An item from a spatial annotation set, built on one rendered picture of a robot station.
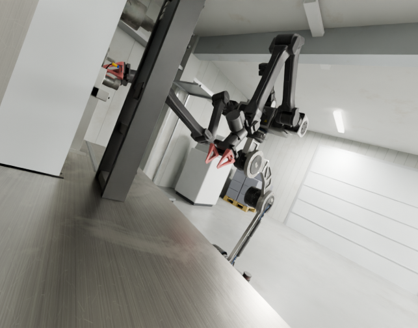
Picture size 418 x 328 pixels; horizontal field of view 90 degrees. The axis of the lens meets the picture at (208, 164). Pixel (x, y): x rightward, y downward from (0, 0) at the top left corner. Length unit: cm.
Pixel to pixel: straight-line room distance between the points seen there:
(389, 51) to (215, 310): 284
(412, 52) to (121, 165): 278
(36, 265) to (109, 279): 7
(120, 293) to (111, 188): 27
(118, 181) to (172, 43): 31
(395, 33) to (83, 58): 287
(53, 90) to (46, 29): 11
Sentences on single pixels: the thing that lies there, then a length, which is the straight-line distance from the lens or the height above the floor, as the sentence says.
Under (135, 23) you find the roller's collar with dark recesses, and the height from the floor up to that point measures 131.
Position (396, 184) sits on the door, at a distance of 684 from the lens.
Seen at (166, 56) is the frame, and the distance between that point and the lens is 50.
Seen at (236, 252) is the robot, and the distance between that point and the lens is 177.
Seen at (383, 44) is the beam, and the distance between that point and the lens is 299.
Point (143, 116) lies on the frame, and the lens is 48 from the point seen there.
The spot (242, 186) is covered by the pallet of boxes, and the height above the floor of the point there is 60.
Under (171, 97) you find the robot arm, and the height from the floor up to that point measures 126.
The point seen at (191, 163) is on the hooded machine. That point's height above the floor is 77.
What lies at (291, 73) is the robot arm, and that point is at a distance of 114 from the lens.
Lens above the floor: 107
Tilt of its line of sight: 2 degrees down
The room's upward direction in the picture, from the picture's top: 23 degrees clockwise
